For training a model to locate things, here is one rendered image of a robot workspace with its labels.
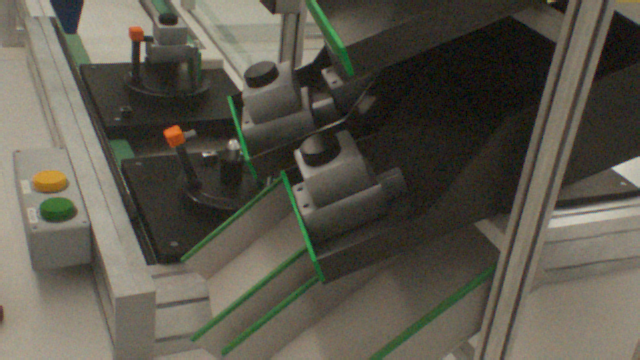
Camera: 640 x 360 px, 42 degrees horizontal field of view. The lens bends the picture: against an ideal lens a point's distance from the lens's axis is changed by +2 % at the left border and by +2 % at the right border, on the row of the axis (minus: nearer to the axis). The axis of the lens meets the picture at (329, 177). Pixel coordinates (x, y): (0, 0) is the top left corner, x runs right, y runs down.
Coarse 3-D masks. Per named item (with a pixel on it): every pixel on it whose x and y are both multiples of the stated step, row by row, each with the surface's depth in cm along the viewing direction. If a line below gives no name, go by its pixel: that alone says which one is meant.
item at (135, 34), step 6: (132, 30) 129; (138, 30) 130; (132, 36) 130; (138, 36) 130; (144, 36) 132; (150, 36) 132; (132, 42) 131; (138, 42) 131; (132, 48) 131; (138, 48) 131; (132, 54) 132; (138, 54) 132; (132, 60) 132; (138, 60) 132; (132, 66) 133; (138, 66) 133; (132, 72) 133; (138, 72) 133
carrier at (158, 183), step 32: (128, 160) 115; (160, 160) 117; (192, 160) 118; (224, 160) 107; (160, 192) 109; (192, 192) 106; (224, 192) 107; (256, 192) 108; (160, 224) 103; (192, 224) 103; (160, 256) 98
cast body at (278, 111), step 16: (256, 64) 73; (272, 64) 72; (288, 64) 73; (256, 80) 71; (272, 80) 71; (288, 80) 70; (256, 96) 71; (272, 96) 71; (288, 96) 71; (304, 96) 74; (256, 112) 72; (272, 112) 72; (288, 112) 72; (304, 112) 72; (320, 112) 74; (336, 112) 74; (256, 128) 72; (272, 128) 73; (288, 128) 73; (304, 128) 73; (256, 144) 73; (272, 144) 73
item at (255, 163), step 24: (432, 48) 69; (312, 72) 81; (384, 72) 69; (408, 72) 69; (240, 96) 81; (312, 96) 80; (384, 96) 70; (240, 120) 80; (360, 120) 71; (384, 120) 71; (288, 144) 70; (264, 168) 71
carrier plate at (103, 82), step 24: (96, 72) 140; (120, 72) 141; (216, 72) 146; (96, 96) 132; (120, 96) 133; (216, 96) 137; (120, 120) 126; (144, 120) 127; (168, 120) 128; (192, 120) 129; (216, 120) 130
